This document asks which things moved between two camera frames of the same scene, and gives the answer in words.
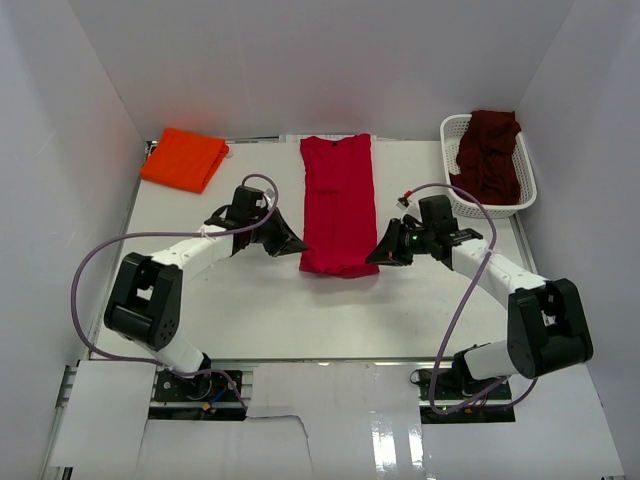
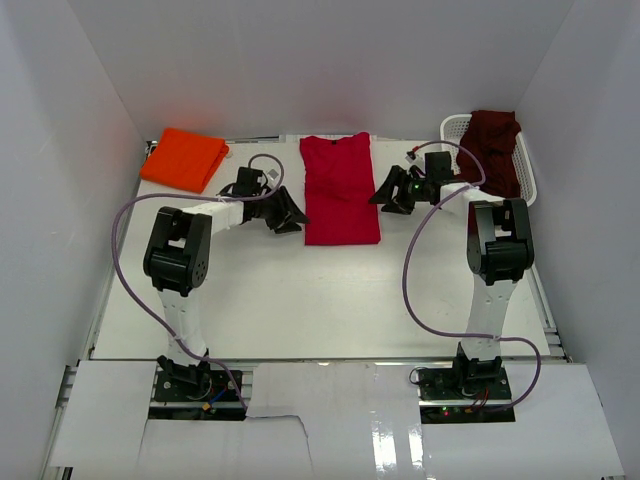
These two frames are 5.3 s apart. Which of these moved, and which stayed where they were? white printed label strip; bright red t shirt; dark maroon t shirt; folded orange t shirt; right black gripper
Moved: right black gripper; bright red t shirt
Stayed: folded orange t shirt; dark maroon t shirt; white printed label strip
